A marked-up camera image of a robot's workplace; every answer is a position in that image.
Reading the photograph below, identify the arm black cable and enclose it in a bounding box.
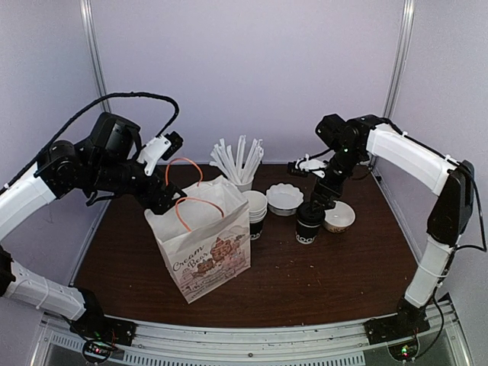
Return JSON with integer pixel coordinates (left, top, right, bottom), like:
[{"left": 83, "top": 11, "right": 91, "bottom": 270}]
[
  {"left": 434, "top": 167, "right": 488, "bottom": 340},
  {"left": 0, "top": 90, "right": 180, "bottom": 199}
]

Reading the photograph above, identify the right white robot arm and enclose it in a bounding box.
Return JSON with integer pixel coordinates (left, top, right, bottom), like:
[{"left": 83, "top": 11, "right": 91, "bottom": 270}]
[{"left": 310, "top": 114, "right": 476, "bottom": 337}]

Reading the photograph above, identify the black cup lid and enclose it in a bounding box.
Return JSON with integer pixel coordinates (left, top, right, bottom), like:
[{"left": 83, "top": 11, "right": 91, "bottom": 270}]
[{"left": 296, "top": 202, "right": 326, "bottom": 224}]

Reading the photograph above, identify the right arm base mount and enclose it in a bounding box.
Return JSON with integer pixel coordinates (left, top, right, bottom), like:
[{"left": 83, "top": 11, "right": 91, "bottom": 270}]
[{"left": 363, "top": 315, "right": 430, "bottom": 345}]

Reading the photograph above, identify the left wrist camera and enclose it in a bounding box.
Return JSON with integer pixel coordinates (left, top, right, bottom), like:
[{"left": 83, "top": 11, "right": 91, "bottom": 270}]
[{"left": 136, "top": 131, "right": 184, "bottom": 176}]

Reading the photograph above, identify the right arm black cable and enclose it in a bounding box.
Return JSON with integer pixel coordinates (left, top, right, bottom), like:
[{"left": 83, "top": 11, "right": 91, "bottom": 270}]
[{"left": 434, "top": 167, "right": 488, "bottom": 340}]

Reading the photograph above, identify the white round bowl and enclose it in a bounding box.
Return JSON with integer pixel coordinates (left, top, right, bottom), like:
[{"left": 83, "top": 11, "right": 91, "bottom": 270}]
[{"left": 323, "top": 201, "right": 356, "bottom": 233}]

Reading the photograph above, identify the single black paper cup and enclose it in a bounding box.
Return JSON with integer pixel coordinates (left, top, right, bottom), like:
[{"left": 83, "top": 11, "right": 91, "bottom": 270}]
[{"left": 295, "top": 220, "right": 322, "bottom": 245}]

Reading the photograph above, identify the white cup of straws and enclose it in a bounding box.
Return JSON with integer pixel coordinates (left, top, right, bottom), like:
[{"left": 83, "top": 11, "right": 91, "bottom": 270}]
[{"left": 210, "top": 135, "right": 265, "bottom": 192}]

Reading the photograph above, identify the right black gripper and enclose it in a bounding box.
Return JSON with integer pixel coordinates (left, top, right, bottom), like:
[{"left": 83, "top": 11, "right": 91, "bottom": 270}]
[{"left": 310, "top": 145, "right": 365, "bottom": 214}]

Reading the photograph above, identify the stack of paper cups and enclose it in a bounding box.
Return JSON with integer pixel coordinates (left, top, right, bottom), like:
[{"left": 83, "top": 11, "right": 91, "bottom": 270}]
[{"left": 242, "top": 190, "right": 268, "bottom": 240}]

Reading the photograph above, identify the aluminium front rail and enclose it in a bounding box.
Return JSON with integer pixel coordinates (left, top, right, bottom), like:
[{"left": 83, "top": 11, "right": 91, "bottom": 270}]
[{"left": 30, "top": 297, "right": 470, "bottom": 366}]

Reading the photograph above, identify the left aluminium post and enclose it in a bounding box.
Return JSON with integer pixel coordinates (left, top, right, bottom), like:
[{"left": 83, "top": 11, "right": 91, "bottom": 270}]
[{"left": 79, "top": 0, "right": 107, "bottom": 97}]

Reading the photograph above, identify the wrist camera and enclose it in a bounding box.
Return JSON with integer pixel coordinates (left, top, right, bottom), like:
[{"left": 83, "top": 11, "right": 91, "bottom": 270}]
[
  {"left": 287, "top": 155, "right": 327, "bottom": 178},
  {"left": 136, "top": 131, "right": 184, "bottom": 176}
]

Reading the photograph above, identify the right aluminium post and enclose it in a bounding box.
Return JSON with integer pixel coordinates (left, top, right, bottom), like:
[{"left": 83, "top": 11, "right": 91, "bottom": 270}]
[{"left": 383, "top": 0, "right": 416, "bottom": 119}]

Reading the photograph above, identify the white paper bag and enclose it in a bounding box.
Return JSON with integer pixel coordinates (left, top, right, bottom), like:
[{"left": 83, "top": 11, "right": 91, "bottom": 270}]
[{"left": 144, "top": 169, "right": 251, "bottom": 303}]

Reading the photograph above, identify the aluminium post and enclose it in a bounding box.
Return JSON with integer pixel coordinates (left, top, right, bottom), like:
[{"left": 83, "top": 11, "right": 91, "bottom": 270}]
[
  {"left": 383, "top": 0, "right": 416, "bottom": 119},
  {"left": 79, "top": 0, "right": 107, "bottom": 97}
]

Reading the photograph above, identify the white scalloped bowl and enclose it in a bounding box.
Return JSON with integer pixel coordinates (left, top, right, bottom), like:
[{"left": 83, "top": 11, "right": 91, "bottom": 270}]
[{"left": 266, "top": 183, "right": 304, "bottom": 217}]

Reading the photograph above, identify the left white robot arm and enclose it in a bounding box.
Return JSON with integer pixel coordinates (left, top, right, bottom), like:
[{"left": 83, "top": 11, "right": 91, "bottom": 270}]
[{"left": 1, "top": 112, "right": 184, "bottom": 339}]

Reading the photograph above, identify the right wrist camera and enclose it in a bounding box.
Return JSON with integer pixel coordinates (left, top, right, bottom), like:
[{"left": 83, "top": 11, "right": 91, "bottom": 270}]
[{"left": 287, "top": 155, "right": 327, "bottom": 178}]

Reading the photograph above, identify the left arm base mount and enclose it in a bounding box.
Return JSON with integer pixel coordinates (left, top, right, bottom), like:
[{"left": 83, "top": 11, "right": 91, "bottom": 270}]
[{"left": 68, "top": 310, "right": 136, "bottom": 346}]

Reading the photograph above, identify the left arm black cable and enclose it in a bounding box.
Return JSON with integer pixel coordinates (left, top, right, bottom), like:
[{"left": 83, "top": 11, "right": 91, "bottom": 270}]
[{"left": 0, "top": 90, "right": 180, "bottom": 199}]

